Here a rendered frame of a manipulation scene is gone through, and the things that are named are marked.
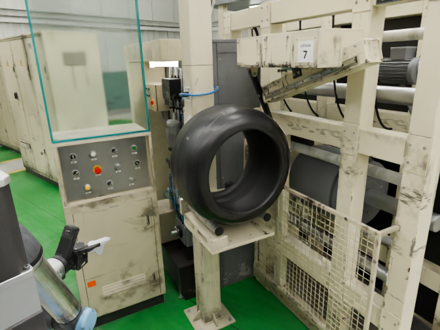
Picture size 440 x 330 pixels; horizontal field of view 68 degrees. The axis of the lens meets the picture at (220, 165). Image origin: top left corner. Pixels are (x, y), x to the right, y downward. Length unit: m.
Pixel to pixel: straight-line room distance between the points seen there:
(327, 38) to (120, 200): 1.47
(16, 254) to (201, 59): 1.39
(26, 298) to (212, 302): 1.80
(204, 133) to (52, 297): 0.82
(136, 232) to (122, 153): 0.53
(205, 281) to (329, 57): 1.50
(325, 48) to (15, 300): 1.23
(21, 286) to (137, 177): 1.61
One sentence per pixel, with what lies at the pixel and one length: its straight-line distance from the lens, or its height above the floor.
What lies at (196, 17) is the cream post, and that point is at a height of 1.88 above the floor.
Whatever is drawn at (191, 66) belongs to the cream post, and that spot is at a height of 1.65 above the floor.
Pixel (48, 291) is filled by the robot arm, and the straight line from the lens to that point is 1.00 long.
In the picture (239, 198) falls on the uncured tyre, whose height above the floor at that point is 0.93.
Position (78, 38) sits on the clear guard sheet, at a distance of 1.99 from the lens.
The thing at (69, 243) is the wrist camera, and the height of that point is 1.11.
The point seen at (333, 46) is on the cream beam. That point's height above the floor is 1.71.
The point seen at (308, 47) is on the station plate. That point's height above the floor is 1.72.
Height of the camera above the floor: 1.68
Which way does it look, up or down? 18 degrees down
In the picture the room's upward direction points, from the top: 2 degrees counter-clockwise
